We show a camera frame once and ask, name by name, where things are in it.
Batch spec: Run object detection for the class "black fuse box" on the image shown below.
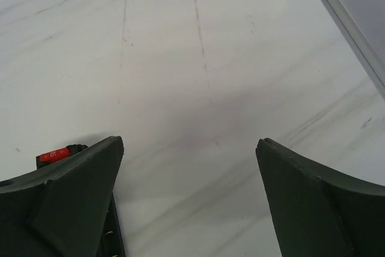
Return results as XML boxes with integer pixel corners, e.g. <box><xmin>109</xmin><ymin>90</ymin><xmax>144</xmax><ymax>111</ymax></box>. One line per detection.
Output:
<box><xmin>35</xmin><ymin>144</ymin><xmax>126</xmax><ymax>257</ymax></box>

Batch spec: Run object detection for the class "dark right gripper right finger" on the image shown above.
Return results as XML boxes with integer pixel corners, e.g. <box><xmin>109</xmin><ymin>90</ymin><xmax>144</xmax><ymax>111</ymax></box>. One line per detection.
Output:
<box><xmin>256</xmin><ymin>138</ymin><xmax>384</xmax><ymax>256</ymax></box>

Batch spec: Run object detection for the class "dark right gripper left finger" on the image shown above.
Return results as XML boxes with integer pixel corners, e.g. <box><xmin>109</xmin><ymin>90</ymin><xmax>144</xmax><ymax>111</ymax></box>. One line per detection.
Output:
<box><xmin>1</xmin><ymin>136</ymin><xmax>124</xmax><ymax>256</ymax></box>

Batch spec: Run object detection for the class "aluminium frame rail right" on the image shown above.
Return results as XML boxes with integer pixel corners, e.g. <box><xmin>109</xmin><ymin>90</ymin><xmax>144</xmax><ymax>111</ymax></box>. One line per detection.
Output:
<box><xmin>321</xmin><ymin>0</ymin><xmax>384</xmax><ymax>96</ymax></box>

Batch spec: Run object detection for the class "red blade fuse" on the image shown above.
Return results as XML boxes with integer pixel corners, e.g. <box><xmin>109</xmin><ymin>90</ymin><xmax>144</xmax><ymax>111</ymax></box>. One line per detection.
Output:
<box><xmin>38</xmin><ymin>147</ymin><xmax>71</xmax><ymax>163</ymax></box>

